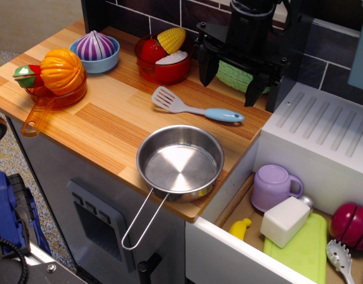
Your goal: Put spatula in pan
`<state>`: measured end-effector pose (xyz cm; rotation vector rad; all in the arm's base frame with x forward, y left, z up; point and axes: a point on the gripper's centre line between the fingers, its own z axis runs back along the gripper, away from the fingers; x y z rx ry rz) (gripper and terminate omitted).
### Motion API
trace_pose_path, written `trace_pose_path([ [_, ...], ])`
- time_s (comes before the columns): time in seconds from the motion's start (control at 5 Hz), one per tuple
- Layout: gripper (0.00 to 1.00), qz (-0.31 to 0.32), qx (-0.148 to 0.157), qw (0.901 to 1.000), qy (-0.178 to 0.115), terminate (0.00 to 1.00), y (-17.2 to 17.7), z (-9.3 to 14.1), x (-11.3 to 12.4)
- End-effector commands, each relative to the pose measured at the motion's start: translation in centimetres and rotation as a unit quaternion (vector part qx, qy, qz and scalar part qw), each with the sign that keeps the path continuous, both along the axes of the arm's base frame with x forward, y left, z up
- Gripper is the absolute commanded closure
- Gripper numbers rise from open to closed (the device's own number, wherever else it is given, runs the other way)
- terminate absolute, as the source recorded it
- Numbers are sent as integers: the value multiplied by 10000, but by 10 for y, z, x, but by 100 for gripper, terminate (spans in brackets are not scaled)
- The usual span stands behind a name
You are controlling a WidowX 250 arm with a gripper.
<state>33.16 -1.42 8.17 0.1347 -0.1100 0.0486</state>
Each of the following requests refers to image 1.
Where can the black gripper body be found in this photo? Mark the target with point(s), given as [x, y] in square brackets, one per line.
[265, 59]

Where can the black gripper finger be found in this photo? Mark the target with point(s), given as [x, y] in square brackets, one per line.
[258, 86]
[208, 62]

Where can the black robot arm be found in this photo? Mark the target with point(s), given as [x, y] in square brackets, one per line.
[244, 44]

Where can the steel frying pan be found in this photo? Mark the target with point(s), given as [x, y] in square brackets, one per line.
[180, 164]

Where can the green toy bitter gourd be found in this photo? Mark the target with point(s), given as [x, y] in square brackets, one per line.
[234, 77]

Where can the white toy rice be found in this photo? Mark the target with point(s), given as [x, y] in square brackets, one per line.
[173, 58]

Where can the red transparent pot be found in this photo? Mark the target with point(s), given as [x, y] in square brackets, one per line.
[164, 74]

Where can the yellow toy corn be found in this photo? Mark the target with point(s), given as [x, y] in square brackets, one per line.
[172, 39]

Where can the red toy tomato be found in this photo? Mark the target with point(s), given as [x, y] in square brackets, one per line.
[152, 51]

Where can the white toy sink unit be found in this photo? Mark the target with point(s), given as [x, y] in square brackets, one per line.
[315, 136]

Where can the purple plastic cup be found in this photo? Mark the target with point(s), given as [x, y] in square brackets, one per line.
[273, 185]

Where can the purple striped toy onion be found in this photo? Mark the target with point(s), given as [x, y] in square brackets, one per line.
[94, 46]

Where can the light blue bowl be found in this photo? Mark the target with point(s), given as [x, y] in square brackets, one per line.
[100, 66]

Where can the white salt shaker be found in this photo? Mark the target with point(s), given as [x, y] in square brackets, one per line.
[282, 222]

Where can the yellow toy banana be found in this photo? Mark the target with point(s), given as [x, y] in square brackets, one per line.
[239, 228]

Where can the orange toy pumpkin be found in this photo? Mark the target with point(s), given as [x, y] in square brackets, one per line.
[62, 71]

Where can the magenta toy cabbage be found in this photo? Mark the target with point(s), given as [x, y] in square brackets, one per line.
[346, 225]

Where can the orange transparent saucepan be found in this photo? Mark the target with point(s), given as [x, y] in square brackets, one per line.
[46, 101]

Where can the green cutting board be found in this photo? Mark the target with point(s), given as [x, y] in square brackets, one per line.
[305, 253]

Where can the red toy pepper green top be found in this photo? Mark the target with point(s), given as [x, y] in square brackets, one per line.
[28, 76]

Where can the grey pasta spoon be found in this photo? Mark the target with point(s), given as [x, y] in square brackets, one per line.
[340, 257]

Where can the grey toy oven door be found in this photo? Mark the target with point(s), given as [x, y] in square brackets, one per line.
[95, 234]

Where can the blue black clamp tool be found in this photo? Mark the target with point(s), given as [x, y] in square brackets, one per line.
[19, 220]

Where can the black oven handle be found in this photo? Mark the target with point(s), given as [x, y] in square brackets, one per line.
[146, 268]

